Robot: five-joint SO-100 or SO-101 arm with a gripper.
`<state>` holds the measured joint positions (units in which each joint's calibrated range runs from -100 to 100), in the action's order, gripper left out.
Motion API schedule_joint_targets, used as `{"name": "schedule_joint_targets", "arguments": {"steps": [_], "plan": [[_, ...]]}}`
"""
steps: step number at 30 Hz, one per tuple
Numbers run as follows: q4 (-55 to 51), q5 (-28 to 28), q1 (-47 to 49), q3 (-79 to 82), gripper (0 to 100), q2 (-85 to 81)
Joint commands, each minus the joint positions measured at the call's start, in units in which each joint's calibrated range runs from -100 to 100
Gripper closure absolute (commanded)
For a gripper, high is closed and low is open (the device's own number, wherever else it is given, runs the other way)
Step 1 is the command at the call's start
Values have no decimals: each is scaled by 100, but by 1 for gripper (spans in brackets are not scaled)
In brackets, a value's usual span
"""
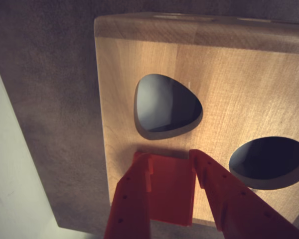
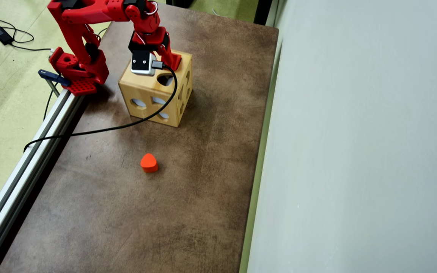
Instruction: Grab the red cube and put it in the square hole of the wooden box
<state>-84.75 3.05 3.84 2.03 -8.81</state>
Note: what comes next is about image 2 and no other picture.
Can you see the dark vertical post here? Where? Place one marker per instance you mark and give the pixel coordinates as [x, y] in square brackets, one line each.
[263, 11]

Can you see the orange rounded triangle block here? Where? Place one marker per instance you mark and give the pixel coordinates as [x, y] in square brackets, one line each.
[149, 163]

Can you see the red robot arm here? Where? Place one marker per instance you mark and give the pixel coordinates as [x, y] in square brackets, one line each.
[76, 38]

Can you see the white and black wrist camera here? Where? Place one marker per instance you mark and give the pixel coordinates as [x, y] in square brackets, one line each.
[142, 62]

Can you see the black power adapter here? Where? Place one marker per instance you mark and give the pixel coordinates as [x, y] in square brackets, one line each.
[2, 35]

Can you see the aluminium profile rail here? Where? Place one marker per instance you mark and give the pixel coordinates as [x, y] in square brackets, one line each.
[21, 170]

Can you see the blue clamp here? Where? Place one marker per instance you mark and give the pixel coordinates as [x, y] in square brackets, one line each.
[51, 76]

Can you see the wooden shape sorter box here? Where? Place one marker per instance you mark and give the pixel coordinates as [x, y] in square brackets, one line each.
[146, 91]

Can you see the black object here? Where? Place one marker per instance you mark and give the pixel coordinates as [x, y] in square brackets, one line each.
[180, 3]

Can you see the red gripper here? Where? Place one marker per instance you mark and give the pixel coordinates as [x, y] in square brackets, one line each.
[160, 41]

